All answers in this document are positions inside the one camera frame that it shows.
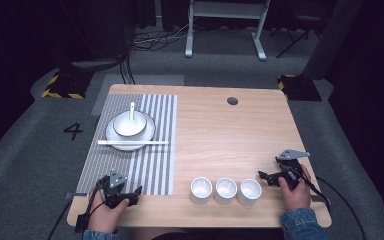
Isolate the grey striped placemat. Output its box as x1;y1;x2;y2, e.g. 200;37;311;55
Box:
76;93;179;197

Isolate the white bowl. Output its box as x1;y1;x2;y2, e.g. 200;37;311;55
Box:
112;110;148;138

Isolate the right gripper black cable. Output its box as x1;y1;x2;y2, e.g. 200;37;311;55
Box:
288;168;368;240

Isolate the person's right hand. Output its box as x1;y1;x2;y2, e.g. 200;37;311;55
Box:
277;164;313;212

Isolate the white table frame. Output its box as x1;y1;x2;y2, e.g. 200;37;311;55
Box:
184;0;272;62

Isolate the black tripod stand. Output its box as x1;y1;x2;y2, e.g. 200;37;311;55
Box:
269;9;323;60

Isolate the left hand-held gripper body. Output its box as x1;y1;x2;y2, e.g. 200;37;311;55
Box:
95;168;140;210

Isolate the white plate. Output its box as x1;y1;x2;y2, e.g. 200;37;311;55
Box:
104;111;157;152

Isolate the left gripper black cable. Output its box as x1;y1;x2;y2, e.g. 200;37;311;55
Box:
47;185;105;240

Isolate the white cup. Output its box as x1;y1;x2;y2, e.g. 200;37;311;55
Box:
214;177;239;206
236;178;263;207
189;176;214;205

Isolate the white spoon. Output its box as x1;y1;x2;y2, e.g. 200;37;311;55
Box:
128;101;137;123

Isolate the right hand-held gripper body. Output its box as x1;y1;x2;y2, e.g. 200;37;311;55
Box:
274;148;311;192

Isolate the grey curtain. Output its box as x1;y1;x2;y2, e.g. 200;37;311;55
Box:
301;0;365;81

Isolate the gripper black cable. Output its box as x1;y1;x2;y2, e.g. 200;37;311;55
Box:
47;185;105;240
288;168;368;240

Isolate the white chopstick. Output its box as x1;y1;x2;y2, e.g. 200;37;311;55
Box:
97;141;170;147
97;139;170;145

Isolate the bundle of floor cables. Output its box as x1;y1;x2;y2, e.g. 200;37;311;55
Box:
119;19;198;85

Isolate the yellow black striped base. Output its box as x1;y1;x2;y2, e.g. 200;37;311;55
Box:
41;70;94;100
277;73;323;102

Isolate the person's left hand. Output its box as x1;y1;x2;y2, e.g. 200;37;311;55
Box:
87;196;130;235

